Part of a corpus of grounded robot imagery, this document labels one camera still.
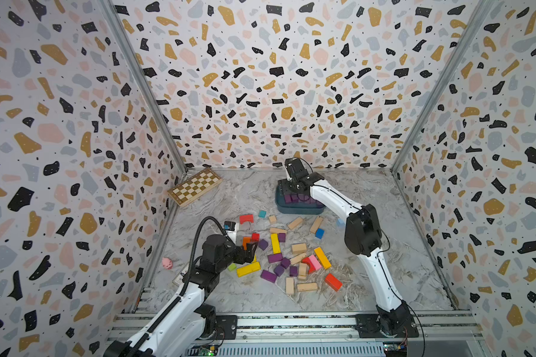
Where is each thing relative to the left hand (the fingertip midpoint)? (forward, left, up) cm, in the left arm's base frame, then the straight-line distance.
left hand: (249, 241), depth 83 cm
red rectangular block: (-12, -31, -10) cm, 35 cm away
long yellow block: (+4, -10, -10) cm, 15 cm away
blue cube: (+9, -29, -11) cm, 32 cm away
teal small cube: (+19, -4, -10) cm, 22 cm away
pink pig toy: (-5, +32, -8) cm, 34 cm away
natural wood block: (-14, -21, -9) cm, 27 cm away
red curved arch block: (-7, -24, -10) cm, 27 cm away
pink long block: (-6, -26, -10) cm, 29 cm away
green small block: (-6, +7, -9) cm, 13 cm away
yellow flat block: (-8, +3, -9) cm, 12 cm away
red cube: (+7, -1, -9) cm, 12 cm away
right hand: (+28, -15, 0) cm, 31 cm away
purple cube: (+3, -5, -9) cm, 11 cm away
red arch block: (+18, +3, -11) cm, 21 cm away
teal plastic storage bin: (+22, -19, -11) cm, 31 cm away
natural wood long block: (+13, -28, -10) cm, 33 cm away
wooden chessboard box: (+36, +29, -8) cm, 47 cm away
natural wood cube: (+15, -8, -9) cm, 20 cm away
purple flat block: (-9, -7, -11) cm, 16 cm away
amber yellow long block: (-2, -29, -10) cm, 30 cm away
